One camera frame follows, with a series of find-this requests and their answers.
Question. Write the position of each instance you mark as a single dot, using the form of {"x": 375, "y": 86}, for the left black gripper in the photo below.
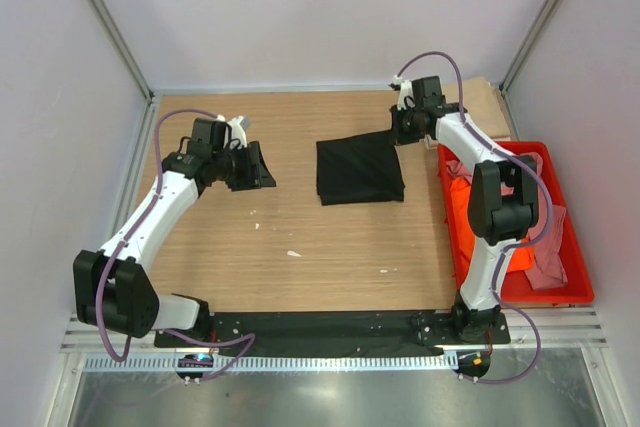
{"x": 255, "y": 175}

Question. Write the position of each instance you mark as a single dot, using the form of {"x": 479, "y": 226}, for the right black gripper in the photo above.
{"x": 399, "y": 137}

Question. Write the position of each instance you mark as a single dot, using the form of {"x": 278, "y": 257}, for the black t-shirt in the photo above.
{"x": 359, "y": 169}

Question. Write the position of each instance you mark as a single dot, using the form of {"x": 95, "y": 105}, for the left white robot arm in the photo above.
{"x": 130, "y": 304}

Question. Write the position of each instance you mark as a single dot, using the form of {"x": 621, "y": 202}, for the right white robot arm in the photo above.
{"x": 503, "y": 206}

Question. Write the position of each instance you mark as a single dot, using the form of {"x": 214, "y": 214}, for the folded beige t-shirt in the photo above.
{"x": 486, "y": 108}

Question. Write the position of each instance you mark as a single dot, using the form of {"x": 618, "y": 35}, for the orange t-shirt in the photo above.
{"x": 460, "y": 191}

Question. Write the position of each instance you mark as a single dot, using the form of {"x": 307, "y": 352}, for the red plastic bin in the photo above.
{"x": 516, "y": 287}

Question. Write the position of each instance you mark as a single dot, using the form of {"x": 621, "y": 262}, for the pink t-shirt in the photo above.
{"x": 547, "y": 271}

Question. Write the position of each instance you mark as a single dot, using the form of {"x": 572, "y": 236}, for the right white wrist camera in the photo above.
{"x": 418, "y": 93}

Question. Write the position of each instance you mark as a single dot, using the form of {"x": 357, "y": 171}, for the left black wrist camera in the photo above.
{"x": 209, "y": 136}

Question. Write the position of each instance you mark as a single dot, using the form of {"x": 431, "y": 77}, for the white slotted cable duct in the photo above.
{"x": 184, "y": 363}

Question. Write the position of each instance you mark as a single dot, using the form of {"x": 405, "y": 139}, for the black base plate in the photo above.
{"x": 350, "y": 334}

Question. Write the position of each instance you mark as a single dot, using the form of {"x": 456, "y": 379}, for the right aluminium frame post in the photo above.
{"x": 540, "y": 23}

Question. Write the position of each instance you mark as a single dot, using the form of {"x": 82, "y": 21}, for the aluminium frame post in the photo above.
{"x": 540, "y": 23}
{"x": 123, "y": 51}

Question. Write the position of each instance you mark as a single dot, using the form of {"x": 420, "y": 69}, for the left aluminium frame post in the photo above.
{"x": 123, "y": 51}

